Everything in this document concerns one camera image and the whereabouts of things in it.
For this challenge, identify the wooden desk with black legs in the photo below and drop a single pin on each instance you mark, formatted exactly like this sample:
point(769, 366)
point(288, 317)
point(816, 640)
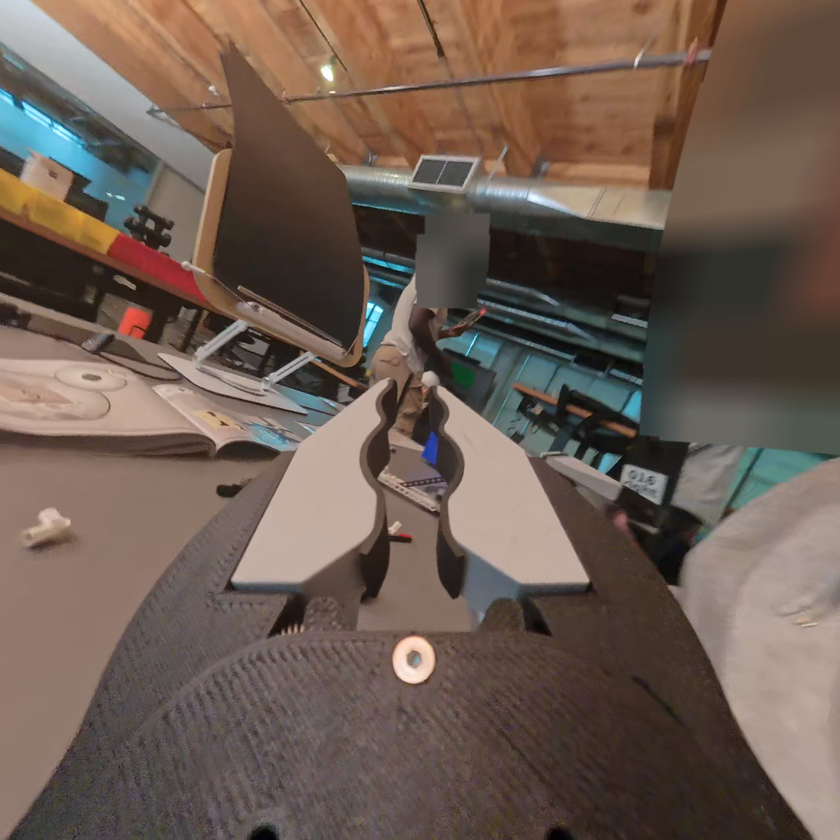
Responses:
point(590, 423)

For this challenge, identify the row of yellow storage bins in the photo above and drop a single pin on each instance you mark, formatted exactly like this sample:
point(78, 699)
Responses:
point(59, 213)

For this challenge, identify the silver air duct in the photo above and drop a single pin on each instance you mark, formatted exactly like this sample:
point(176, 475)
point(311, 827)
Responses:
point(525, 193)

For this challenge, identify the white box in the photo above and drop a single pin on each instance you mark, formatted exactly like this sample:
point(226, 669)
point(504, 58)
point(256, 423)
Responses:
point(46, 177)

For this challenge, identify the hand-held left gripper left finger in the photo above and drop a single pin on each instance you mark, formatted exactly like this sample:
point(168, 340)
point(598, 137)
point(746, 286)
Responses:
point(308, 518)

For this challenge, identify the open instruction booklet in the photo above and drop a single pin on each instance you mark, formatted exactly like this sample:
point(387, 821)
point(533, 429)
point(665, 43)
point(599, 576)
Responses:
point(131, 420)

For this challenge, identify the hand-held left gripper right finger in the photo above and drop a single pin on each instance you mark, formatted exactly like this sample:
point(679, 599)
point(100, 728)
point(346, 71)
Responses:
point(518, 518)

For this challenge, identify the pile of small lego pieces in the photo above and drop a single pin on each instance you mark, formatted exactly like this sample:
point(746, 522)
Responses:
point(395, 527)

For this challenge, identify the red storage bin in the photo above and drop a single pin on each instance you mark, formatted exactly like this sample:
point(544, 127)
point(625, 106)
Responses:
point(151, 262)

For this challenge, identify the white yellow lego aircraft model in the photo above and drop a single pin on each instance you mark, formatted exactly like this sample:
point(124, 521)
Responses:
point(413, 489)

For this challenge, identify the blue plastic bin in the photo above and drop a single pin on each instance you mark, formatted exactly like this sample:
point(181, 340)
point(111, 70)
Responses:
point(430, 449)

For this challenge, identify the small black lego pin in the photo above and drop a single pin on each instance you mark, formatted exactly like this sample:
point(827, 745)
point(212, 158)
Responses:
point(233, 488)

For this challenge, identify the small white lego connector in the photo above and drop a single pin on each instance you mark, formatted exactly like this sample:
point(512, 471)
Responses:
point(46, 528)

